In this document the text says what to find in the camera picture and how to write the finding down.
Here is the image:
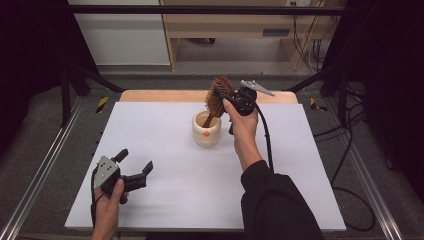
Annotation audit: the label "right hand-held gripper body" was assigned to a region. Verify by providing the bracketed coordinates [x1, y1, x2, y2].
[228, 79, 275, 136]

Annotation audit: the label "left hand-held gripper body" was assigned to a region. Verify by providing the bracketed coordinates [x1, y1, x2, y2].
[92, 155, 148, 205]

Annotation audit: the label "brown wooden hairbrush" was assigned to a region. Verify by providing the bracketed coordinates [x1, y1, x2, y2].
[201, 76, 236, 129]

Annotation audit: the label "cream ceramic cup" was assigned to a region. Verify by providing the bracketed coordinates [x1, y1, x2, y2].
[192, 110, 223, 148]

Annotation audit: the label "person's right hand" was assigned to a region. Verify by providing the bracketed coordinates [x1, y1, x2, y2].
[222, 98, 261, 155]

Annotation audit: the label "person's left hand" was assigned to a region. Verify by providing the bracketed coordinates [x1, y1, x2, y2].
[94, 178, 130, 232]

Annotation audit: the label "white table sheet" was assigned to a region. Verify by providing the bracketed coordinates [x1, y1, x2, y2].
[64, 101, 348, 233]

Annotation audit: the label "yellow black tape strip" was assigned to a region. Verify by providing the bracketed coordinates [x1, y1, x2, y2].
[95, 96, 110, 114]
[309, 97, 329, 112]

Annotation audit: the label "light wooden desk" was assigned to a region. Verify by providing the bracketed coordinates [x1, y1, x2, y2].
[159, 0, 348, 72]

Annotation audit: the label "white cabinet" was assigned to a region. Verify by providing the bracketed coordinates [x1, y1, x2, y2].
[67, 0, 171, 67]

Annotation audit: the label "black curtain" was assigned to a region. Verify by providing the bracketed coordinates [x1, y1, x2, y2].
[0, 0, 98, 158]
[323, 0, 424, 202]

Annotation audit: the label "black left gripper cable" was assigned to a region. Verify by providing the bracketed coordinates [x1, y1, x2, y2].
[90, 167, 102, 228]

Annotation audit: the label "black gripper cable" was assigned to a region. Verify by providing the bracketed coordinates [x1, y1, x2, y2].
[90, 167, 102, 228]
[248, 90, 377, 232]

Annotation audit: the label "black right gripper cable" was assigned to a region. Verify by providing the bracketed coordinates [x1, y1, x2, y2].
[248, 90, 377, 232]

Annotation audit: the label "black diagonal frame strut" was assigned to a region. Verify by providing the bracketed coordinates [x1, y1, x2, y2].
[285, 64, 338, 94]
[71, 61, 125, 94]

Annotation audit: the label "aluminium floor rail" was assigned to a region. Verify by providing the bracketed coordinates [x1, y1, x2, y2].
[324, 99, 405, 240]
[0, 96, 85, 240]

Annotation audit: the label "black upright frame post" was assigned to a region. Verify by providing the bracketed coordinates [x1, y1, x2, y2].
[337, 66, 350, 126]
[60, 66, 72, 127]

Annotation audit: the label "hanging cables by desk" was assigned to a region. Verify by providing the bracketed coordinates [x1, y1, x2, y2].
[290, 1, 326, 73]

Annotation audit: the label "black horizontal frame bar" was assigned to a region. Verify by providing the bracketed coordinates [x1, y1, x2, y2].
[66, 4, 354, 15]

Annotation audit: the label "black floor cables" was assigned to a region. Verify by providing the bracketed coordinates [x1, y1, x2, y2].
[313, 84, 368, 172]

